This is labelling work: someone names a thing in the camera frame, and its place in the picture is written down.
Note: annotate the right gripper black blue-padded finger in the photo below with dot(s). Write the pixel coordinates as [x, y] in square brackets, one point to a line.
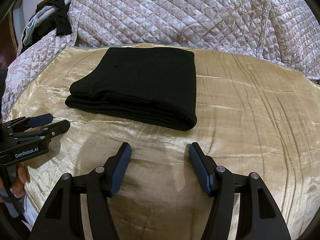
[40, 120]

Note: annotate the black pants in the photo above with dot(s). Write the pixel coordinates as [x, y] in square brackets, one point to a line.
[155, 86]

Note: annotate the person's left hand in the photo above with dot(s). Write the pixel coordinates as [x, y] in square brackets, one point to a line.
[17, 188]

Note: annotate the dark red wooden cabinet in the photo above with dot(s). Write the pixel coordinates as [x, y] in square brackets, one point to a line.
[8, 42]

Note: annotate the gold satin bedspread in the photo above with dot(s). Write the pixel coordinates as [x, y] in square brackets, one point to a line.
[252, 116]

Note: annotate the dark clothes pile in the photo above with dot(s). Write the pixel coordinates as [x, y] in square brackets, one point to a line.
[54, 15]

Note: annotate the beige quilted floral comforter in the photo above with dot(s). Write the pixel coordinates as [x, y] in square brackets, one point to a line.
[285, 32]

